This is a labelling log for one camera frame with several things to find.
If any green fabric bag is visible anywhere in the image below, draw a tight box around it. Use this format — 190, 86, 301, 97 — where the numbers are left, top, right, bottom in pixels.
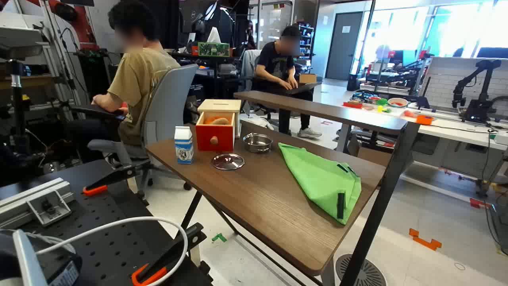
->
277, 141, 363, 227

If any small metal bowl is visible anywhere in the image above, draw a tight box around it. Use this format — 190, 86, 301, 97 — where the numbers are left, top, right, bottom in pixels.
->
241, 132, 274, 156

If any red wooden drawer box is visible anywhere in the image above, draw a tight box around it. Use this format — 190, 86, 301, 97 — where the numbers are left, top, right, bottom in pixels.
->
193, 97, 243, 154

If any white blue milk carton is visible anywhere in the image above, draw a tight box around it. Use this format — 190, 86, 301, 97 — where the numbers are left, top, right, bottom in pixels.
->
173, 124, 195, 165

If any long wooden bench table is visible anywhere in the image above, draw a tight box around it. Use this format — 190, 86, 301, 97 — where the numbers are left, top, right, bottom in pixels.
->
233, 89, 409, 156

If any person in black shirt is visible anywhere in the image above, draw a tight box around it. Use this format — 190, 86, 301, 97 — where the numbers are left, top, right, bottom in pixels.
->
250, 24, 322, 140

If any grey office chair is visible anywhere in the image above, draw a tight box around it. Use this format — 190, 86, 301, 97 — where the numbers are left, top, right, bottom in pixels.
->
85, 63, 200, 200

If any green tissue box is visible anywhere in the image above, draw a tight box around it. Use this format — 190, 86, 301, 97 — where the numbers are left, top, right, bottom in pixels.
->
197, 25, 233, 59

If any grey door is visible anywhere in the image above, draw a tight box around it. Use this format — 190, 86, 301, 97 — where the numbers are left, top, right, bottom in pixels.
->
325, 11, 365, 81

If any person in tan shirt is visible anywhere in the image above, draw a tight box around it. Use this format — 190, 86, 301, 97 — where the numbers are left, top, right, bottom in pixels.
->
62, 0, 182, 160

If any brown wooden table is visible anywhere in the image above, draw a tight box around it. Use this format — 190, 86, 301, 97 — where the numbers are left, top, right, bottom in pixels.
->
179, 122, 420, 286

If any round floor grate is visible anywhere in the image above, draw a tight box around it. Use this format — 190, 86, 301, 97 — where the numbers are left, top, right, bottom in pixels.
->
333, 253, 389, 286

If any black perforated breadboard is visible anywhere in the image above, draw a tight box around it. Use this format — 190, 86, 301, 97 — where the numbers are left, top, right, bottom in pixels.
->
0, 157, 212, 286

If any white work table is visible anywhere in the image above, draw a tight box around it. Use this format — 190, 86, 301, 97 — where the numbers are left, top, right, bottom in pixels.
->
358, 97, 508, 181

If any black clamp with orange handle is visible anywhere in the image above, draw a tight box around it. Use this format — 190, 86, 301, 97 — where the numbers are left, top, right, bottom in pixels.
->
130, 221, 208, 286
81, 164, 139, 199

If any white cable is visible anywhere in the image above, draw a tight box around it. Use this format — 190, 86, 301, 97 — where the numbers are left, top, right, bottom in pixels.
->
33, 214, 190, 286

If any aluminium rail mount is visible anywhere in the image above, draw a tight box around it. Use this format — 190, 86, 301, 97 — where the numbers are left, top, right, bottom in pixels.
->
0, 176, 73, 229

